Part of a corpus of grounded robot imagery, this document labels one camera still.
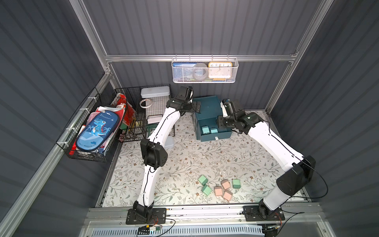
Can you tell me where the green plug upper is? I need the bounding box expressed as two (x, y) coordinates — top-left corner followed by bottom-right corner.
(198, 175), (208, 186)

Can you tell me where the blue book in basket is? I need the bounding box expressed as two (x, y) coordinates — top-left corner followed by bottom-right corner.
(172, 62), (196, 82)

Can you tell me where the white wire wall basket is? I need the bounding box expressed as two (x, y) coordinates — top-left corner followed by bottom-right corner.
(171, 56), (239, 84)

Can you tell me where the blue dinosaur pencil case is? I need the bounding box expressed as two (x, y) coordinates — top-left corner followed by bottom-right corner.
(75, 110), (120, 153)

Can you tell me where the light blue flat case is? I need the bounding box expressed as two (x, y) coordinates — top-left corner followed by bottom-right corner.
(164, 135), (175, 149)

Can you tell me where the red patterned bag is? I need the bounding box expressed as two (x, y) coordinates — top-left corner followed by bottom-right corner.
(111, 93), (136, 129)

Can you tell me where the teal plug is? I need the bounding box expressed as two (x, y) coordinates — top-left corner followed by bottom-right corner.
(210, 128), (218, 134)
(201, 126), (210, 135)

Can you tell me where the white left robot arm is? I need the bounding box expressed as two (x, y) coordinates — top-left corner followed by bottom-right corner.
(132, 86), (201, 221)

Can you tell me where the yellow alarm clock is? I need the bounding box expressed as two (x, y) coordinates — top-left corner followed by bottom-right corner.
(208, 62), (233, 80)

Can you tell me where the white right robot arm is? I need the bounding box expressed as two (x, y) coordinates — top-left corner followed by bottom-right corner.
(216, 99), (317, 219)

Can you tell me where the pink plug left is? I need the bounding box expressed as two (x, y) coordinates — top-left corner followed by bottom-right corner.
(214, 186), (223, 197)

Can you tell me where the pink plug bottom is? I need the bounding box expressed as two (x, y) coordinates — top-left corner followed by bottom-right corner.
(223, 190), (233, 202)

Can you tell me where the green plug right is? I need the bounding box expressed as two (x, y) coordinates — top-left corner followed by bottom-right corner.
(232, 179), (241, 189)

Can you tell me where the pink plug top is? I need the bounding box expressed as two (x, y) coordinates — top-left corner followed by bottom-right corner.
(221, 179), (231, 190)

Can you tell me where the green plug lower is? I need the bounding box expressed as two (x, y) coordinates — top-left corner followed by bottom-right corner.
(201, 185), (212, 196)

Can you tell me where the green plug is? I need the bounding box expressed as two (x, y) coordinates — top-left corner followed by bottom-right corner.
(201, 185), (212, 196)
(198, 175), (208, 186)
(232, 179), (241, 189)

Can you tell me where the black wire floor crate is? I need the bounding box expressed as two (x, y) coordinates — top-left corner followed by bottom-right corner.
(114, 85), (171, 143)

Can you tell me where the black wire side basket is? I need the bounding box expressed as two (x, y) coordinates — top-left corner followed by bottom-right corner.
(57, 92), (127, 163)

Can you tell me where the pink plug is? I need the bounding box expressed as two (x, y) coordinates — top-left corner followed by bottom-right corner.
(221, 179), (231, 190)
(223, 190), (233, 202)
(214, 186), (223, 197)

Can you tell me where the grey tape roll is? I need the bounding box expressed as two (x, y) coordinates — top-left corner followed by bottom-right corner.
(192, 63), (208, 81)

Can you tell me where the grey plastic box lid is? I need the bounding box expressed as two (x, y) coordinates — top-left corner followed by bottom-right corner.
(141, 86), (171, 99)

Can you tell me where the teal drawer cabinet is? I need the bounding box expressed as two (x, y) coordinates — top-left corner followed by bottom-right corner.
(192, 96), (232, 142)

